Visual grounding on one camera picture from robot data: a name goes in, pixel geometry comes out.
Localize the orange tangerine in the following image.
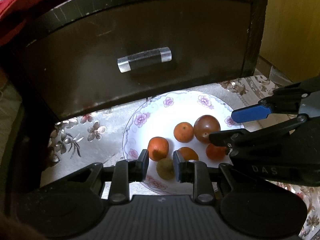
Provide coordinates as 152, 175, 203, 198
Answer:
178, 147, 199, 161
148, 137, 169, 161
174, 122, 194, 143

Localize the large dark red tomato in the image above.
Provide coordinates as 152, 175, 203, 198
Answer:
194, 115, 221, 144

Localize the tan longan fruit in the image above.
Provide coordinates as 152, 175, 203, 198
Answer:
156, 158, 175, 180

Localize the floral beige tablecloth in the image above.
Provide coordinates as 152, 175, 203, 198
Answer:
40, 75, 319, 239

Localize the white floral ceramic plate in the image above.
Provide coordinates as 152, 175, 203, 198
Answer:
123, 90, 244, 167

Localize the yellow wooden cabinet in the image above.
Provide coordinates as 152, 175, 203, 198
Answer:
260, 0, 319, 82

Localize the dark wooden drawer cabinet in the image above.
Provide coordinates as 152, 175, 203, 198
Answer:
23, 0, 267, 120

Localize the silver black drawer handle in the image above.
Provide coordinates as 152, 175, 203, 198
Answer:
117, 47, 172, 73

